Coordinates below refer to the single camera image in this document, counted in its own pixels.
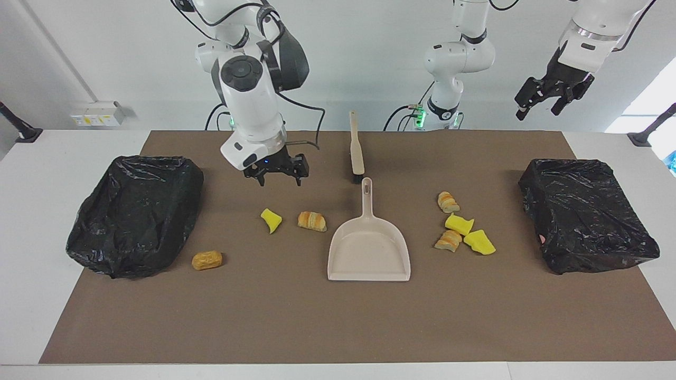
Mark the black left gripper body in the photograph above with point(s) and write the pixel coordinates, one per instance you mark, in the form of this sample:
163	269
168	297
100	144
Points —
567	76

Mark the white wall socket box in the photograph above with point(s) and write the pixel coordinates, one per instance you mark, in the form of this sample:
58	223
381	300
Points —
97	113

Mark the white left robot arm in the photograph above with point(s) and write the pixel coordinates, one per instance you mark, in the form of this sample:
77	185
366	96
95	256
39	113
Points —
459	58

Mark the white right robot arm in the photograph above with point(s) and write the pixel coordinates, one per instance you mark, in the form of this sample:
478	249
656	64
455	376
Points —
248	105

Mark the light blue plastic item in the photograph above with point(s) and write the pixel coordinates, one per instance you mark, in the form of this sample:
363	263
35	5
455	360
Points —
672	162

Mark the black stand foot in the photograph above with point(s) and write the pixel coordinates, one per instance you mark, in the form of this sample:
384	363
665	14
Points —
26	133
641	138

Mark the black bag lined bin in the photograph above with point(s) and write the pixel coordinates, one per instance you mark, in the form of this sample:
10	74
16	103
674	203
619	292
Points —
132	211
586	211

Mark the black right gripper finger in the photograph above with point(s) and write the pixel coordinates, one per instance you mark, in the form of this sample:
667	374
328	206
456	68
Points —
261	179
299	179

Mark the striped croissant piece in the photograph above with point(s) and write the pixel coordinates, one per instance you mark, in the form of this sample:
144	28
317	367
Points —
449	241
448	202
311	221

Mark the beige plastic dustpan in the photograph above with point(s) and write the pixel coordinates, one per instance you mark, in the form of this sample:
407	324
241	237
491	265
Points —
369	253

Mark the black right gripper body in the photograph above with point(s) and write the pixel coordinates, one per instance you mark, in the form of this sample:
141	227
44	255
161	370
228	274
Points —
277	163

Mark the brown table mat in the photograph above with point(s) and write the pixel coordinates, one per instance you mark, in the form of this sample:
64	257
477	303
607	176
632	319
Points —
338	327

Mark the yellow sponge piece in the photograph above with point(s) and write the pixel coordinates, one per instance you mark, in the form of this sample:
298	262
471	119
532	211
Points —
458	224
479	243
271	220

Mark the beige brush with black bristles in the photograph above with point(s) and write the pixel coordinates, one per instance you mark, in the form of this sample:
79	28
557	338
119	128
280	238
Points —
357	153

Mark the brown bread nugget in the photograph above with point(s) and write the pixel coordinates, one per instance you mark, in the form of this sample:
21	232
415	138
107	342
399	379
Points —
207	259

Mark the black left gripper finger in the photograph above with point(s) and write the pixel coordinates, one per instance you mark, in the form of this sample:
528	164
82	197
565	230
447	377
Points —
532	92
564	99

